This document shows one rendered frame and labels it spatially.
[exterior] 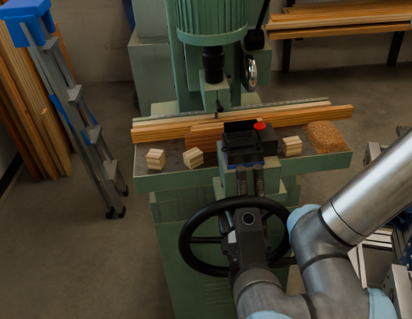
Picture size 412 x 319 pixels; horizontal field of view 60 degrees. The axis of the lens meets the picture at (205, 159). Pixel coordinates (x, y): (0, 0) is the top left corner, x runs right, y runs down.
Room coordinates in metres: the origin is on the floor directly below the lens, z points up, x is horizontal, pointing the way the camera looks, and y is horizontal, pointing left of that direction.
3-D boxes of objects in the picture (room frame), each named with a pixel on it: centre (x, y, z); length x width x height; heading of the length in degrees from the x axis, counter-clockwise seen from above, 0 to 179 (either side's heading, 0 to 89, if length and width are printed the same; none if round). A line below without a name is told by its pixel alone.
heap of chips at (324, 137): (0.83, -0.35, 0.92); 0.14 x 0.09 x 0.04; 4
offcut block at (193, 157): (0.76, 0.03, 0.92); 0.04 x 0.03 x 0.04; 124
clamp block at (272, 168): (0.71, -0.11, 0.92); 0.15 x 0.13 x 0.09; 94
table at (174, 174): (0.79, -0.10, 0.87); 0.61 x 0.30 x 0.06; 94
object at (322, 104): (0.92, -0.09, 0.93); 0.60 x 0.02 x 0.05; 94
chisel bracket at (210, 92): (0.92, -0.04, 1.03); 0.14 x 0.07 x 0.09; 4
